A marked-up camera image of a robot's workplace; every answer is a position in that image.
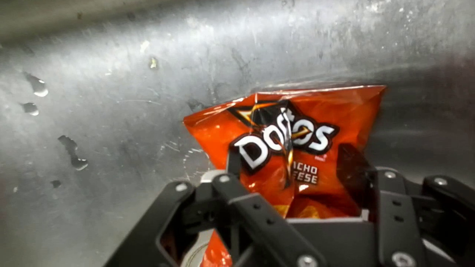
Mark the stainless steel double sink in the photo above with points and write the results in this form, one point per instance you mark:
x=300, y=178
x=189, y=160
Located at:
x=99, y=98

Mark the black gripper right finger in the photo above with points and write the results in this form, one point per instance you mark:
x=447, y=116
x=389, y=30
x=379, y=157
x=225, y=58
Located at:
x=401, y=222

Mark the red Doritos chip packet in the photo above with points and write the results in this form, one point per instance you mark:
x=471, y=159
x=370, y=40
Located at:
x=277, y=127

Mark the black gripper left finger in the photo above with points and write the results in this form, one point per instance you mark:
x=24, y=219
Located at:
x=257, y=227

